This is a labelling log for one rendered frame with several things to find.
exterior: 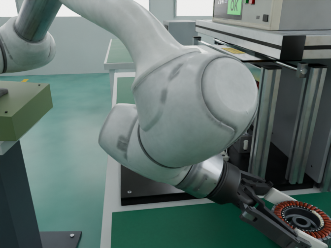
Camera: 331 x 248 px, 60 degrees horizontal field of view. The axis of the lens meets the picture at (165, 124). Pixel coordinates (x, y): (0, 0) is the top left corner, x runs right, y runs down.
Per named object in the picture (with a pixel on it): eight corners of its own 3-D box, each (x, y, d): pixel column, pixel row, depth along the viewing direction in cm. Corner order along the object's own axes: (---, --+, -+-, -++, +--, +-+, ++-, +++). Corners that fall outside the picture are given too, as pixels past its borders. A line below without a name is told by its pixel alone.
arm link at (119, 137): (162, 194, 52) (195, 185, 41) (84, 156, 49) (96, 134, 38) (181, 143, 57) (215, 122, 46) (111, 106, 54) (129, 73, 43)
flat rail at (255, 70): (266, 85, 60) (268, 71, 59) (194, 46, 116) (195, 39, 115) (271, 85, 60) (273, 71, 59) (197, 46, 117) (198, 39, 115)
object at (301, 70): (300, 78, 60) (303, 64, 59) (213, 43, 117) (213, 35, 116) (307, 78, 60) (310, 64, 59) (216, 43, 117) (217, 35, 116)
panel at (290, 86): (316, 183, 69) (346, 57, 58) (225, 100, 130) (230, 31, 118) (320, 182, 69) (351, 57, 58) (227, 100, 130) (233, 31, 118)
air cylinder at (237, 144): (238, 153, 83) (240, 136, 81) (229, 142, 90) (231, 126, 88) (255, 152, 84) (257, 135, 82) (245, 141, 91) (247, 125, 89)
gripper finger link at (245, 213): (240, 185, 52) (231, 193, 47) (263, 205, 50) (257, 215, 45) (232, 194, 53) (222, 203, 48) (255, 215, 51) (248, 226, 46)
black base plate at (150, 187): (121, 206, 65) (120, 198, 64) (120, 110, 123) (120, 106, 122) (313, 188, 71) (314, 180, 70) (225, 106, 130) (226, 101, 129)
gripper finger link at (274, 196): (264, 199, 60) (263, 197, 60) (289, 212, 61) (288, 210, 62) (273, 189, 59) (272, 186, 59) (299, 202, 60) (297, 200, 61)
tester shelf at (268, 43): (280, 60, 55) (283, 35, 53) (195, 31, 117) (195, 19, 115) (474, 55, 61) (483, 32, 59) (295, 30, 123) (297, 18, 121)
